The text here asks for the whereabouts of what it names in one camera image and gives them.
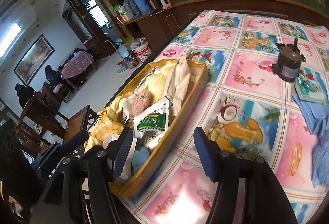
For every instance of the framed wall painting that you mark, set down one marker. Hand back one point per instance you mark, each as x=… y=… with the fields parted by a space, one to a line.
x=33 y=60

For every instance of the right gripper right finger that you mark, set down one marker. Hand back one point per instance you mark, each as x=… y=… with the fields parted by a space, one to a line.
x=209 y=155

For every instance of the yellow cardboard tray box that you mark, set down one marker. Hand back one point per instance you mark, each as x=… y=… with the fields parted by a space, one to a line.
x=128 y=184

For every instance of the wooden chair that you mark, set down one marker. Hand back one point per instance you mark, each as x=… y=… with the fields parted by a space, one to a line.
x=54 y=121

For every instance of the green white herbal sachet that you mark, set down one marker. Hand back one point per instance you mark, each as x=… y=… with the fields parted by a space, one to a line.
x=155 y=117

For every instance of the colourful patterned tablecloth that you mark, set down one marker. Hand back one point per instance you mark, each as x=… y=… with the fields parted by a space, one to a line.
x=247 y=109

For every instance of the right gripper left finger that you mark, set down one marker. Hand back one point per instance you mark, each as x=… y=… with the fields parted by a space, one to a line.
x=117 y=152

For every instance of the teal tissue pack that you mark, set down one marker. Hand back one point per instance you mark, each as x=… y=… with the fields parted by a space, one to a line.
x=309 y=90

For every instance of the yellow fluffy towel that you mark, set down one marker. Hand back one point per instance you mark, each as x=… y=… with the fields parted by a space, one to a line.
x=108 y=117

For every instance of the pink plush toy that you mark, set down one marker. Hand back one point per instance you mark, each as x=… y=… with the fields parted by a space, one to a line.
x=141 y=102

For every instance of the purple cloth covered table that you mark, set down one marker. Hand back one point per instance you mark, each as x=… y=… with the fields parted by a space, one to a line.
x=78 y=64

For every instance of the metal kettle on floor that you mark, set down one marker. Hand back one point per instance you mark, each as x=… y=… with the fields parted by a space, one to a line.
x=127 y=63

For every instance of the white printed medicine packet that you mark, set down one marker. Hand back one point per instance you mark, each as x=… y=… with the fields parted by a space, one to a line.
x=127 y=110

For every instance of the white plastic bucket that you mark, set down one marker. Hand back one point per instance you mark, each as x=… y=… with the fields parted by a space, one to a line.
x=140 y=47

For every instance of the black electric motor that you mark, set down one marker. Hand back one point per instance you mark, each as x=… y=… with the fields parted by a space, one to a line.
x=288 y=62

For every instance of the large white striped pouch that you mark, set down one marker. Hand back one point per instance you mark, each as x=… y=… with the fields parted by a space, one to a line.
x=176 y=85

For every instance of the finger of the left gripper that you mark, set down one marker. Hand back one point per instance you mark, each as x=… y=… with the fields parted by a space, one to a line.
x=67 y=148

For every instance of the lemon print tissue pack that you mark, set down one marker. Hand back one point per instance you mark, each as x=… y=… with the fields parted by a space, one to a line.
x=152 y=138

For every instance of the small blue plush toy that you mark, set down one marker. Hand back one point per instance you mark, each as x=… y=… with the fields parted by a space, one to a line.
x=141 y=155

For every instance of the blue thermos jug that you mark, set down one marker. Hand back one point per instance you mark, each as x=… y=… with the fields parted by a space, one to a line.
x=143 y=6

